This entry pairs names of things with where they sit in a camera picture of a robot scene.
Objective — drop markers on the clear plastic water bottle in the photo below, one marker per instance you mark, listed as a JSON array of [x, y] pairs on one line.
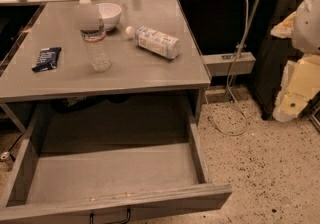
[[93, 36]]

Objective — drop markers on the grey open top drawer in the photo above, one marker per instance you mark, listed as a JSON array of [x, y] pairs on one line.
[[143, 154]]

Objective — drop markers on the grey cabinet counter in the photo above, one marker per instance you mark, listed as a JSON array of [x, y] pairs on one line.
[[132, 69]]

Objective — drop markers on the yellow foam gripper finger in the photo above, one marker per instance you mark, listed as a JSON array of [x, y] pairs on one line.
[[284, 29], [300, 83]]

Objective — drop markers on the white ceramic bowl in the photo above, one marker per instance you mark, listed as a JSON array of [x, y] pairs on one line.
[[109, 15]]

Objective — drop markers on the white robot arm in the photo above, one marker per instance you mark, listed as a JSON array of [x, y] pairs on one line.
[[306, 28]]

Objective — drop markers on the grey metal bracket box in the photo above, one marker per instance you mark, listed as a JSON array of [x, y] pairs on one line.
[[224, 64]]

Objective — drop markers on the dark blue snack packet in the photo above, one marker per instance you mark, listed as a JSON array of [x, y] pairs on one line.
[[47, 59]]

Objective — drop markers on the black drawer handle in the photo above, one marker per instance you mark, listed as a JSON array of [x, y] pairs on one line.
[[121, 216]]

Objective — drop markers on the white labelled bottle lying down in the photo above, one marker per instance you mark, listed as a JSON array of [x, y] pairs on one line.
[[155, 41]]

